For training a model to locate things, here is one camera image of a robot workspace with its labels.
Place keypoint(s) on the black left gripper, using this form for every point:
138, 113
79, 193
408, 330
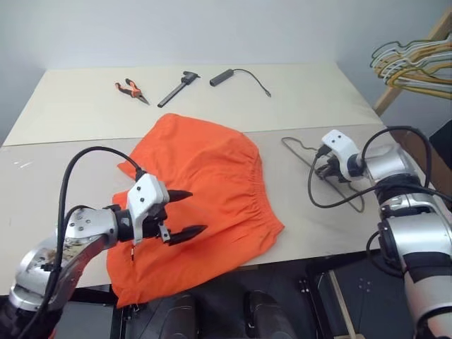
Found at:
155, 220

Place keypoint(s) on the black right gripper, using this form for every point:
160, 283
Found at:
334, 169

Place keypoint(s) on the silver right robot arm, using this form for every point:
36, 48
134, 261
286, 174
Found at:
416, 219

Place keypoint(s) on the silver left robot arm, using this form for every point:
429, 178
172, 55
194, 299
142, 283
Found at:
88, 226

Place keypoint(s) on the orange shorts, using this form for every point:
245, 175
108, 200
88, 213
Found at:
212, 183

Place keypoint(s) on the wooden hanger rack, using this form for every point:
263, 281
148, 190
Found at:
388, 95

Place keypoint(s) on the black box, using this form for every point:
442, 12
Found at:
443, 141

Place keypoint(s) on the dark rounded shape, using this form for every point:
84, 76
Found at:
265, 314

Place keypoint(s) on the orange black pliers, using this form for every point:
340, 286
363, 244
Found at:
133, 91

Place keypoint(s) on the wooden slat under table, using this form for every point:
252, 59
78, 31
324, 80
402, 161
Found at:
342, 303

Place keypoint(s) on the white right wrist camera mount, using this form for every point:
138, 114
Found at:
339, 143

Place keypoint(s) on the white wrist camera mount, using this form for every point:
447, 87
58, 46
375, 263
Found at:
339, 143
146, 190

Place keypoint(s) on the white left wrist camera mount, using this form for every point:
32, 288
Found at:
146, 190

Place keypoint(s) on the black table frame leg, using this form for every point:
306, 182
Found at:
307, 310

